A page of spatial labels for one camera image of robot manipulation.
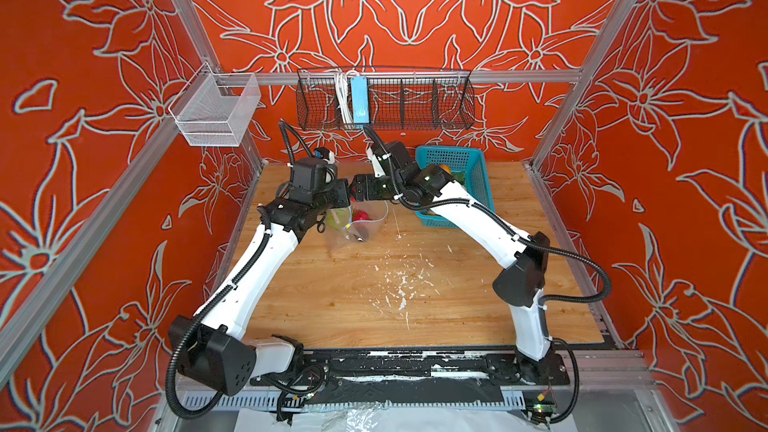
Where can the green cabbage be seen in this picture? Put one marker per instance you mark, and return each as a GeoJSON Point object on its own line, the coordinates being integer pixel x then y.
{"type": "Point", "coordinates": [338, 218]}

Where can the clear zip top bag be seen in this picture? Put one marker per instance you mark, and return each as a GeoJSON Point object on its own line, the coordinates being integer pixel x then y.
{"type": "Point", "coordinates": [360, 222]}

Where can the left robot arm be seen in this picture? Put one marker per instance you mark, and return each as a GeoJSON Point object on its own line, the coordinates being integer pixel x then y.
{"type": "Point", "coordinates": [209, 358]}

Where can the clear wire wall basket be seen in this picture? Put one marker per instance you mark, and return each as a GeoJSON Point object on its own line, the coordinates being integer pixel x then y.
{"type": "Point", "coordinates": [215, 109]}

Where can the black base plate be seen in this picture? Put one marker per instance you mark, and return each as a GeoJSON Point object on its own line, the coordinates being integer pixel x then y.
{"type": "Point", "coordinates": [499, 365]}

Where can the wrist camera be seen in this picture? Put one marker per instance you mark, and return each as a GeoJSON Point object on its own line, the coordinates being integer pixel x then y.
{"type": "Point", "coordinates": [388, 158]}
{"type": "Point", "coordinates": [312, 174]}

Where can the black wire wall basket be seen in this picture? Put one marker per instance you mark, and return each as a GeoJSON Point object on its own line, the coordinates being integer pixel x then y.
{"type": "Point", "coordinates": [400, 99]}

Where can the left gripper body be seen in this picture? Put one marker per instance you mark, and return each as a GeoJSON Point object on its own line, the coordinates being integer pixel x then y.
{"type": "Point", "coordinates": [335, 196]}

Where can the light blue box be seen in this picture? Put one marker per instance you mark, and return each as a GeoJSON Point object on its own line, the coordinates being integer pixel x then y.
{"type": "Point", "coordinates": [360, 100]}

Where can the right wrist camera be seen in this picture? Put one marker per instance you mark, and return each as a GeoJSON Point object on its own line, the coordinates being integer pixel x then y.
{"type": "Point", "coordinates": [388, 158]}

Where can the turquoise plastic basket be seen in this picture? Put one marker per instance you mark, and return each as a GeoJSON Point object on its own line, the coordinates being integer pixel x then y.
{"type": "Point", "coordinates": [467, 165]}

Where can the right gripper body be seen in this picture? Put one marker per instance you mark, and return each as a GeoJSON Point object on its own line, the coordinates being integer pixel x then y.
{"type": "Point", "coordinates": [380, 186]}

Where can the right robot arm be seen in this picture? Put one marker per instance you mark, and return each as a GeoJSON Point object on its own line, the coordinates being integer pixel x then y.
{"type": "Point", "coordinates": [522, 257]}

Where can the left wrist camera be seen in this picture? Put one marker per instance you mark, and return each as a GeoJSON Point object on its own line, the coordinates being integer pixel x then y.
{"type": "Point", "coordinates": [312, 174]}

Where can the red fruit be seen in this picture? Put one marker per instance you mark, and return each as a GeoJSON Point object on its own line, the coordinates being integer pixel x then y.
{"type": "Point", "coordinates": [360, 216]}

